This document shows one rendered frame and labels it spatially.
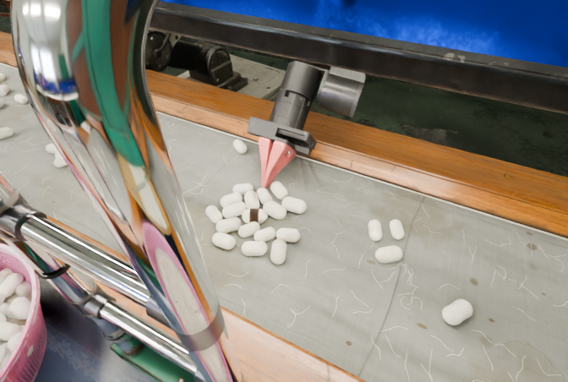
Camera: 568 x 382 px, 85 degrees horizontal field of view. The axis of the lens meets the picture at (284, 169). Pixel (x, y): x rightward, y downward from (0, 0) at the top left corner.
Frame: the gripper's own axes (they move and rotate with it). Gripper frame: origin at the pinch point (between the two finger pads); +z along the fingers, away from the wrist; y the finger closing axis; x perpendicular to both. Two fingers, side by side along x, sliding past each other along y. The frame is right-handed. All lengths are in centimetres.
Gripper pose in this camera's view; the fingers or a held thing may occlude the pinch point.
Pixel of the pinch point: (265, 182)
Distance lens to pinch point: 50.3
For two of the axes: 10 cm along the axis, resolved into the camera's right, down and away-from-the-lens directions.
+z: -3.3, 9.4, -0.5
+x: 2.8, 1.5, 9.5
